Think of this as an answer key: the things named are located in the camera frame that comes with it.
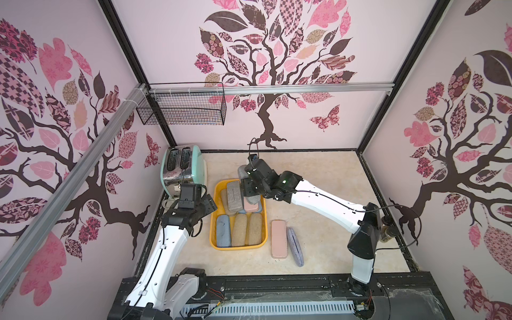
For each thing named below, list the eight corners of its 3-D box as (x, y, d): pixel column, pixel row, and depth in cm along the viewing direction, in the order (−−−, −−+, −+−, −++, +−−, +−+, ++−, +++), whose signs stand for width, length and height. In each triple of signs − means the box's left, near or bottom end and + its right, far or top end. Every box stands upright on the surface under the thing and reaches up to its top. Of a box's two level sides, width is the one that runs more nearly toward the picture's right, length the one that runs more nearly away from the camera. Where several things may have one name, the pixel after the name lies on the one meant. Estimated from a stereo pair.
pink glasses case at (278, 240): (271, 258, 82) (271, 256, 80) (270, 222, 92) (270, 220, 90) (288, 258, 82) (289, 256, 80) (285, 222, 92) (286, 220, 90)
